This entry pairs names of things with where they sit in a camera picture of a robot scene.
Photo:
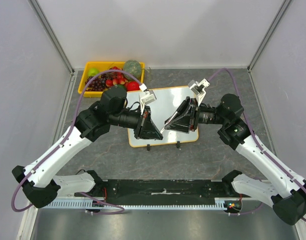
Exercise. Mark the yellow plastic fruit tray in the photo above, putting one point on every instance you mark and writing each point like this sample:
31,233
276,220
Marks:
104,66

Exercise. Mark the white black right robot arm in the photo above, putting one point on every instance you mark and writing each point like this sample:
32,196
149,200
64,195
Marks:
285,192

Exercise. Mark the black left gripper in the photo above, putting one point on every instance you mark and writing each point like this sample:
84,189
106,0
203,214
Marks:
146,128

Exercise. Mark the red tomato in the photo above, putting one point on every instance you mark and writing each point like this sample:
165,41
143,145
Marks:
133,86

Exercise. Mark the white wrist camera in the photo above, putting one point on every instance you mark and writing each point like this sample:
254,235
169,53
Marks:
199,89
145,98

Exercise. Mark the red cherry bunch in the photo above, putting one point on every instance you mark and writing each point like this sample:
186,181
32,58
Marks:
114,78

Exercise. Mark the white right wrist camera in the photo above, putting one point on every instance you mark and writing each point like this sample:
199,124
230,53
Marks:
199,89

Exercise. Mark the dark purple grape bunch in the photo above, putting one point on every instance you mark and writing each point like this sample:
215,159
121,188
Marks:
97,85

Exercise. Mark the green apple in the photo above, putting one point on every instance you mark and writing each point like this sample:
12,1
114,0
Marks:
92,72

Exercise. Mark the aluminium frame post left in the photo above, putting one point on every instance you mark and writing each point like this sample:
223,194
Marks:
51,34

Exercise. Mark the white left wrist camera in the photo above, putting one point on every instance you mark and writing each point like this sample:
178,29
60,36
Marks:
145,98

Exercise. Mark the green avocado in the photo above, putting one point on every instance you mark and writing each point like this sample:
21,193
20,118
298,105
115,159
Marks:
121,86

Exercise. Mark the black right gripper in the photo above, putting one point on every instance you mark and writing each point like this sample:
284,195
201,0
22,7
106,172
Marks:
192,117

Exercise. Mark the green netted melon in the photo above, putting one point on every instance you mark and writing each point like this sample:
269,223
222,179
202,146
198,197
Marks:
133,67

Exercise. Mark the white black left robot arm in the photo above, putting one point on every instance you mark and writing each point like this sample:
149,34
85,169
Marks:
39,180

